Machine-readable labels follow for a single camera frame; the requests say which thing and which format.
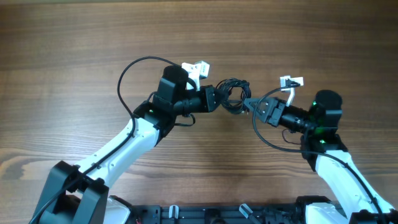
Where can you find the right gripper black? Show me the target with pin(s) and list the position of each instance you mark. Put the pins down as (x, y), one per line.
(273, 111)

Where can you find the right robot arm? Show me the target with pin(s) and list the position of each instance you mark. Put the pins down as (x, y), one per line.
(323, 149)

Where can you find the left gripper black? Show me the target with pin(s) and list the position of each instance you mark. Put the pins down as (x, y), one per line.
(208, 104)

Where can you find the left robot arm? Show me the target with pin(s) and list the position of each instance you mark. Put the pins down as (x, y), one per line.
(79, 193)

